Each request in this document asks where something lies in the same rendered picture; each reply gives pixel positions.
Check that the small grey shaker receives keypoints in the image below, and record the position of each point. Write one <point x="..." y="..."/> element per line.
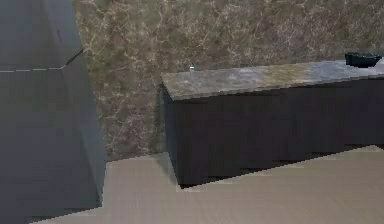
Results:
<point x="191" y="67"/>

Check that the black kitchen counter cabinet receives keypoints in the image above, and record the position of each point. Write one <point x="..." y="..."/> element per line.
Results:
<point x="266" y="126"/>

